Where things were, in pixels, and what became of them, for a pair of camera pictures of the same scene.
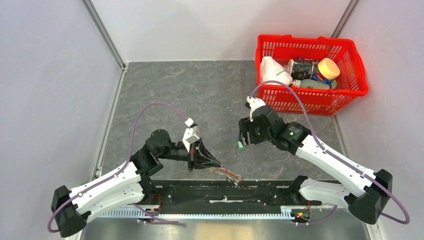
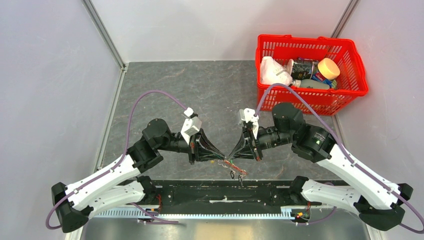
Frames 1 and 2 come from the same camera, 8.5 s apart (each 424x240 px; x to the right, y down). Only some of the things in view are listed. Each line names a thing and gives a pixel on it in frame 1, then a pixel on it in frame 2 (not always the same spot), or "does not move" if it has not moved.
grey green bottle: (310, 83) does not move
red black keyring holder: (230, 176) -> (242, 172)
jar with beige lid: (328, 70) does not move
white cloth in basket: (271, 70) does not move
